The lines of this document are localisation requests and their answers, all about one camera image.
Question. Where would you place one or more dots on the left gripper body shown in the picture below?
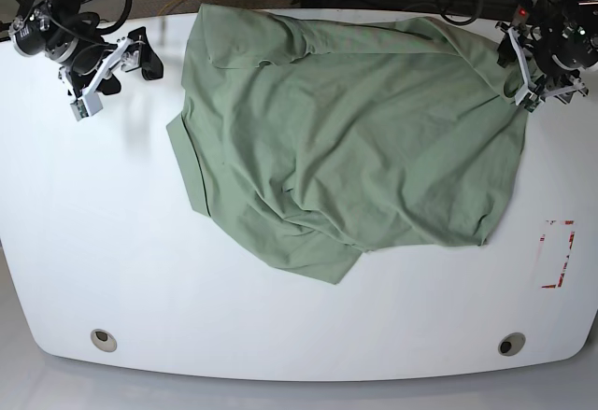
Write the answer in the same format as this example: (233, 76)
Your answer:
(552, 63)

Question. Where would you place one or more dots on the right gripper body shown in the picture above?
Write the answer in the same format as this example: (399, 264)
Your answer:
(78, 69)

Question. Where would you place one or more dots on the green T-shirt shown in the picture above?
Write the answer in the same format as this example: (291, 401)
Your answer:
(311, 143)

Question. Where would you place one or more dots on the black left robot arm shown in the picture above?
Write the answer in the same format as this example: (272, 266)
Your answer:
(580, 12)

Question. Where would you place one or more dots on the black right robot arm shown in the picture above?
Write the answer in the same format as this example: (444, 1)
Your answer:
(75, 40)

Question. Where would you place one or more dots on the red tape rectangle marking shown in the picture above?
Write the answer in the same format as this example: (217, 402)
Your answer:
(554, 252)

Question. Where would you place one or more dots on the left table grommet hole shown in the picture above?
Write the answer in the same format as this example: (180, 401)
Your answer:
(103, 340)

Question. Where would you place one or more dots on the table grommet hole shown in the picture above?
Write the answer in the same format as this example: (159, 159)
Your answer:
(512, 344)
(103, 340)

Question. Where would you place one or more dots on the right table grommet hole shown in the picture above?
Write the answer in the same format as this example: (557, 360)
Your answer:
(512, 344)

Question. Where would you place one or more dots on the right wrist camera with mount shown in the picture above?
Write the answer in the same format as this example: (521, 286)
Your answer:
(88, 102)

